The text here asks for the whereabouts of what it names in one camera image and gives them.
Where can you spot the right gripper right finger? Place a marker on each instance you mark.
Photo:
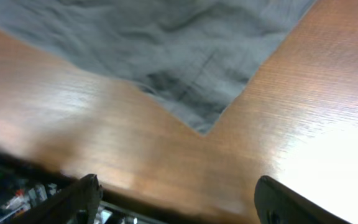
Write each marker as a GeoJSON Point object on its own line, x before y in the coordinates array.
{"type": "Point", "coordinates": [277, 204]}

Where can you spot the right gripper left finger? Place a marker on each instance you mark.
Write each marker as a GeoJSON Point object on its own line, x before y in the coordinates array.
{"type": "Point", "coordinates": [78, 203]}

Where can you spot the grey cargo shorts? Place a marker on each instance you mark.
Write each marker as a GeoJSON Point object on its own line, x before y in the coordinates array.
{"type": "Point", "coordinates": [194, 57]}

